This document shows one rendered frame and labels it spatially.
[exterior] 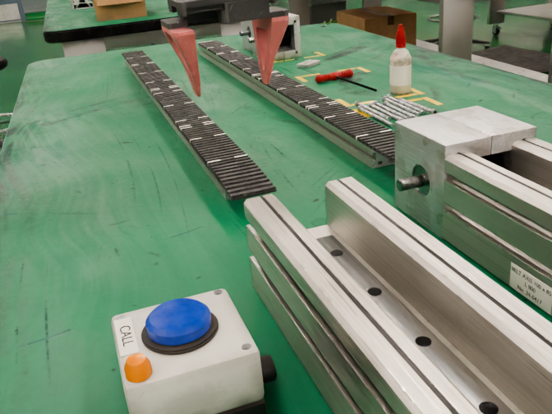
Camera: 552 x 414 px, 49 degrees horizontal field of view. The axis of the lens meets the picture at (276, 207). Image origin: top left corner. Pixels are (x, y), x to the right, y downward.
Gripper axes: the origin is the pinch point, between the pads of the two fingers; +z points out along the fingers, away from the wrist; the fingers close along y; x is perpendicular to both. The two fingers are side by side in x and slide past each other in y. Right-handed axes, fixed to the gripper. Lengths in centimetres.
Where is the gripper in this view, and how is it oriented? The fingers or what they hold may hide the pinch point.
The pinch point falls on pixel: (232, 81)
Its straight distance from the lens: 68.3
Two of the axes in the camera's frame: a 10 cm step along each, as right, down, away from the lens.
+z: 0.9, 9.0, 4.2
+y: 9.3, -2.3, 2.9
